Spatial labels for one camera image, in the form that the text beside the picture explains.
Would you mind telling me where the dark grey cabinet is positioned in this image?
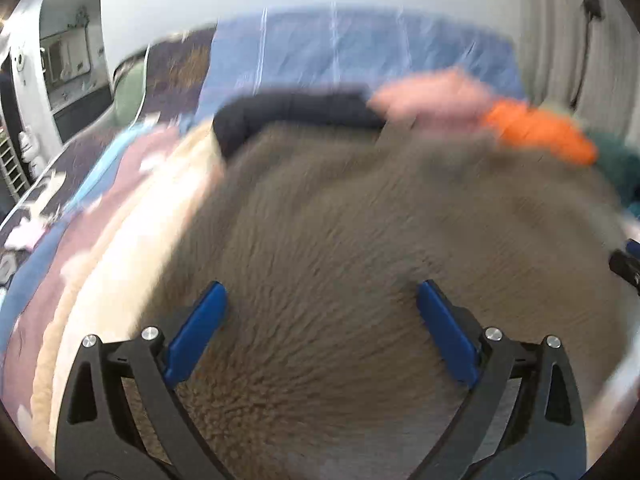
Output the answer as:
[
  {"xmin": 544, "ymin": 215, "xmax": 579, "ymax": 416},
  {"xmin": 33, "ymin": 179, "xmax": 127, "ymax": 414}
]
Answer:
[{"xmin": 50, "ymin": 85, "xmax": 113, "ymax": 143}]

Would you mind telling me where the dark floral blanket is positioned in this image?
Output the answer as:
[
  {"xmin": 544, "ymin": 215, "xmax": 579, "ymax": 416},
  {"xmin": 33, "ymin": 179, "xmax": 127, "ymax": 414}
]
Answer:
[{"xmin": 142, "ymin": 27, "xmax": 218, "ymax": 126}]

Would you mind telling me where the black jacket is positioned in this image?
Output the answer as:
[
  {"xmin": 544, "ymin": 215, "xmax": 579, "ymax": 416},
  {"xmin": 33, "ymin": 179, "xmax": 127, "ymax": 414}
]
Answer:
[{"xmin": 212, "ymin": 89, "xmax": 388, "ymax": 168}]

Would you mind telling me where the black floor lamp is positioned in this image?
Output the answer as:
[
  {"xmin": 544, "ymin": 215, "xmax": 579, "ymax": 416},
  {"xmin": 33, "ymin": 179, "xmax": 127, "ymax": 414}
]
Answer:
[{"xmin": 570, "ymin": 0, "xmax": 608, "ymax": 111}]

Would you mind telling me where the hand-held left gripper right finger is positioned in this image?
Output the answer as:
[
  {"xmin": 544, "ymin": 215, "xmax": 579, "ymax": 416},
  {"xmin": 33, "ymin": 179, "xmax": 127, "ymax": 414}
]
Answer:
[{"xmin": 407, "ymin": 280, "xmax": 587, "ymax": 480}]

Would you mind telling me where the blue plaid pillow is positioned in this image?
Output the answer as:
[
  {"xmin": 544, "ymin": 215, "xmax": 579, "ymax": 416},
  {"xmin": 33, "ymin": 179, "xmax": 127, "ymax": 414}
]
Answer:
[{"xmin": 197, "ymin": 5, "xmax": 526, "ymax": 116}]

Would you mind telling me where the white slatted rack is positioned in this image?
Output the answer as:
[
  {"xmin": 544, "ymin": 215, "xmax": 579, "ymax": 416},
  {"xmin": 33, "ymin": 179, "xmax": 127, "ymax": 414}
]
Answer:
[{"xmin": 0, "ymin": 135, "xmax": 31, "ymax": 198}]

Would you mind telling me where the white cat figurine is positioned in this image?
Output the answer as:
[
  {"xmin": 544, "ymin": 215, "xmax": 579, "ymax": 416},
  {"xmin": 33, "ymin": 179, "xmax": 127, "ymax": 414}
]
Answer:
[{"xmin": 17, "ymin": 127, "xmax": 43, "ymax": 176}]

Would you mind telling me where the grey curtain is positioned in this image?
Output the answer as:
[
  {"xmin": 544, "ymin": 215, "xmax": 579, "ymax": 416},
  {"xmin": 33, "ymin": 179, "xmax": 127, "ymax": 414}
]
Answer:
[{"xmin": 517, "ymin": 0, "xmax": 640, "ymax": 131}]

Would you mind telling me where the orange puffer jacket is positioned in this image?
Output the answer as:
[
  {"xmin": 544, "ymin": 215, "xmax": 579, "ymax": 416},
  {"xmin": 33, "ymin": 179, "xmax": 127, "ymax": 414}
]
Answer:
[{"xmin": 482, "ymin": 100, "xmax": 599, "ymax": 167}]

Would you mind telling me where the pink garment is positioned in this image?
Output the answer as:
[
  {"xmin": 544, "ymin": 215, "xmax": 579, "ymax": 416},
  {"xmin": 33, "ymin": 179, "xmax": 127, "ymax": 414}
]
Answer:
[{"xmin": 370, "ymin": 67, "xmax": 501, "ymax": 131}]

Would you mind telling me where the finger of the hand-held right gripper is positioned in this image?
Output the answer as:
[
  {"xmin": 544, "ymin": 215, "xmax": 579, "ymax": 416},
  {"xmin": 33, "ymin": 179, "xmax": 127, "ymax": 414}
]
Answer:
[{"xmin": 607, "ymin": 237, "xmax": 640, "ymax": 296}]

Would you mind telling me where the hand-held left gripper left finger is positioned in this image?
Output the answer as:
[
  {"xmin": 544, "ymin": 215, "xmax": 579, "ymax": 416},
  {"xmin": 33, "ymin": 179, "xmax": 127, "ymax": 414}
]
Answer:
[{"xmin": 54, "ymin": 281, "xmax": 236, "ymax": 480}]

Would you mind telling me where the printed bed cover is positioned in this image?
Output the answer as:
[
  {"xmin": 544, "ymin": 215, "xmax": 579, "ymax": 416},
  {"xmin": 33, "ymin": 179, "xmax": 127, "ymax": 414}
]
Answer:
[{"xmin": 0, "ymin": 115, "xmax": 640, "ymax": 461}]

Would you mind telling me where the wall mirror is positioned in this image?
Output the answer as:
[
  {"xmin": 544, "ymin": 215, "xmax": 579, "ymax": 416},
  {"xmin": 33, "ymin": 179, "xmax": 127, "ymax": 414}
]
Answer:
[{"xmin": 40, "ymin": 25, "xmax": 93, "ymax": 88}]

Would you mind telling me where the teal garment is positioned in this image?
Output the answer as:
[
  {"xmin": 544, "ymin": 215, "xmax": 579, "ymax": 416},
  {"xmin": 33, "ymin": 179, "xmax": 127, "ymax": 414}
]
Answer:
[{"xmin": 585, "ymin": 130, "xmax": 640, "ymax": 211}]

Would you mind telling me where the brown fleece jacket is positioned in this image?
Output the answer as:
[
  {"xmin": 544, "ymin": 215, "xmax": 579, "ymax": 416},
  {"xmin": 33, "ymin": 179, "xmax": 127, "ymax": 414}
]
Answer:
[{"xmin": 120, "ymin": 122, "xmax": 631, "ymax": 480}]

